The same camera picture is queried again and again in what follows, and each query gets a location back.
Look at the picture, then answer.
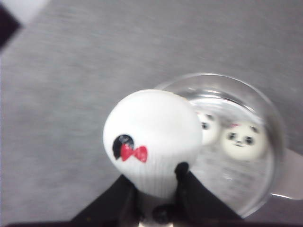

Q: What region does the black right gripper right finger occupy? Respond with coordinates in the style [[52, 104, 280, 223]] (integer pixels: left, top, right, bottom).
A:
[[174, 162, 245, 227]]

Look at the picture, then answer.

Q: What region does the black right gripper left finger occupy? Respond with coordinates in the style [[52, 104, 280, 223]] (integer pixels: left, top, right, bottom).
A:
[[71, 175, 140, 227]]

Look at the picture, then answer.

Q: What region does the panda bun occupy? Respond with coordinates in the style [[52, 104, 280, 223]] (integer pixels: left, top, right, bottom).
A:
[[103, 89, 202, 199], [220, 121, 269, 161], [196, 111, 221, 146]]

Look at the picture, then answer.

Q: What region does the stainless steel steamer pot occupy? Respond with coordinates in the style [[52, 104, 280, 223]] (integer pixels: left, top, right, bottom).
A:
[[157, 73, 303, 218]]

